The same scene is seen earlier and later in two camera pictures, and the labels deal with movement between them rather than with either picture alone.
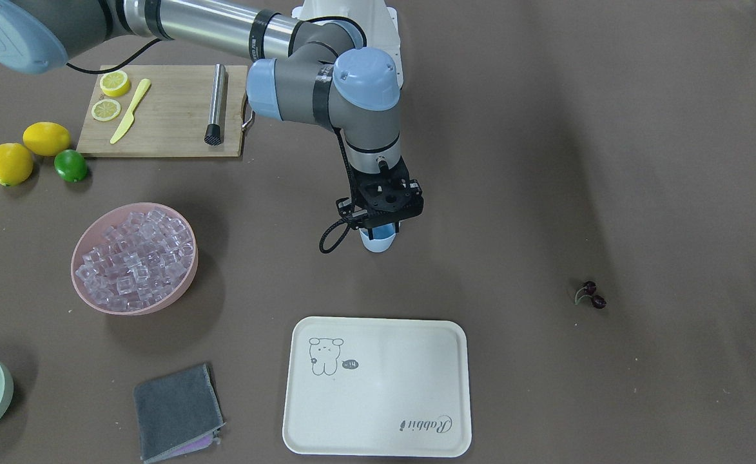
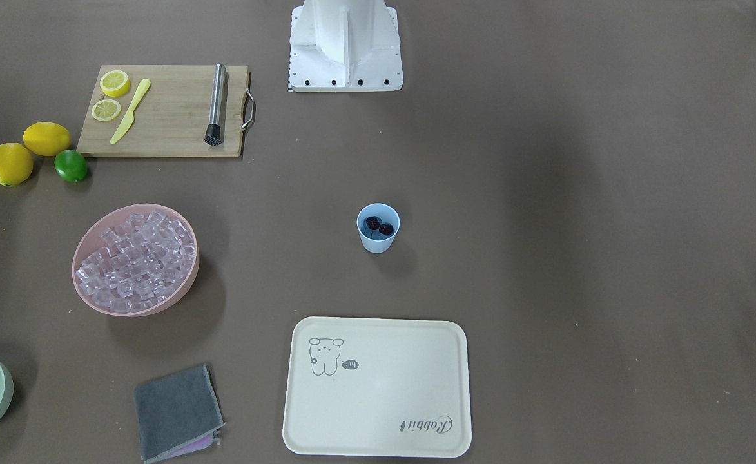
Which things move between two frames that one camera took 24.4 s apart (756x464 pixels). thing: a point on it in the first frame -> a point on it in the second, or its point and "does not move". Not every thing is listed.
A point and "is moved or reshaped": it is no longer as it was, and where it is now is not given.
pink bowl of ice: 135,258 does not move
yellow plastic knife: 128,119 does not move
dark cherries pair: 589,289 is moved or reshaped
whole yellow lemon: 46,138 does not move
